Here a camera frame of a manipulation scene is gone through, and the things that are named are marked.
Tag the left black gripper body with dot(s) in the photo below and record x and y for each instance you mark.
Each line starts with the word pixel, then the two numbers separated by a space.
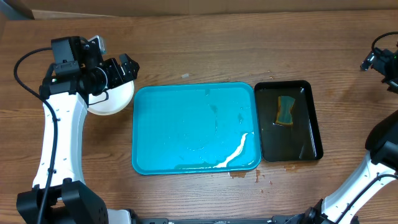
pixel 106 78

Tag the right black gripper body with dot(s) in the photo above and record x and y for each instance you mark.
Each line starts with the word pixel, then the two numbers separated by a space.
pixel 377 59

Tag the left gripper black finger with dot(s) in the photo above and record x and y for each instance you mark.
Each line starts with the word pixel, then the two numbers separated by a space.
pixel 116 72
pixel 129 67

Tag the white plate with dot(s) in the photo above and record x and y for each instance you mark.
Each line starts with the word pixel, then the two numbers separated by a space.
pixel 112 101

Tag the green yellow sponge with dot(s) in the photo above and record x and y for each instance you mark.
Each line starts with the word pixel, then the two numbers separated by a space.
pixel 285 106

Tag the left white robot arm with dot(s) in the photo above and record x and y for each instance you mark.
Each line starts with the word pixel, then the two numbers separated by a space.
pixel 78 82

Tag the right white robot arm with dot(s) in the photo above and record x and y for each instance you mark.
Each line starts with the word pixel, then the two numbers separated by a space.
pixel 377 169

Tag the teal plastic tray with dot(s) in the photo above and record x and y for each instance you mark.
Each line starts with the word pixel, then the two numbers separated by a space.
pixel 196 128

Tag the black water tray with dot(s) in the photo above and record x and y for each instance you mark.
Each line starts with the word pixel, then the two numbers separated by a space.
pixel 298 142

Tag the dark chair leg corner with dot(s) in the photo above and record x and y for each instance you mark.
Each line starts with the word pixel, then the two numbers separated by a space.
pixel 16 10

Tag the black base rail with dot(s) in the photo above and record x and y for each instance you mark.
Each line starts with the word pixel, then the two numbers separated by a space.
pixel 274 220

